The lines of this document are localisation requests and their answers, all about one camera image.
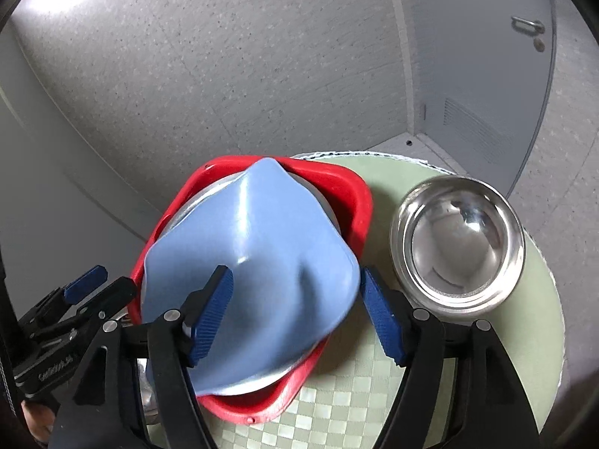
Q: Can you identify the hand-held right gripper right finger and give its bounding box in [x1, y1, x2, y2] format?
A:
[359, 266, 555, 449]

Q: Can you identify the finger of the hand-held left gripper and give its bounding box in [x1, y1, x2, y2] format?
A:
[69, 277, 138, 334]
[23, 265, 108, 324]

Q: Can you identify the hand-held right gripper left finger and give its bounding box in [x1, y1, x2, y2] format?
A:
[49, 265, 235, 449]

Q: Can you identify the blue plastic plate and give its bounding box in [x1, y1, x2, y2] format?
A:
[140, 158, 361, 396]

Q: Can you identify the red plastic basket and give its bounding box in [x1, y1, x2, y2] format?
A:
[128, 154, 374, 426]

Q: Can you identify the person's left hand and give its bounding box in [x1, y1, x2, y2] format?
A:
[21, 403, 60, 443]

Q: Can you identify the green checkered round mat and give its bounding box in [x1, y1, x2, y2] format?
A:
[140, 150, 565, 449]

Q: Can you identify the stainless steel bowl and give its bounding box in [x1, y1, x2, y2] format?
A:
[389, 175, 526, 323]
[135, 358, 162, 428]

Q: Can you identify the door vent grille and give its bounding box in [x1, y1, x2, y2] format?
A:
[442, 97, 516, 165]

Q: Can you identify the grey door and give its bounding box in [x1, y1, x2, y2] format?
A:
[381, 0, 559, 193]

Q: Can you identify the metal door handle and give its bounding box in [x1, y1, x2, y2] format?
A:
[511, 16, 544, 34]

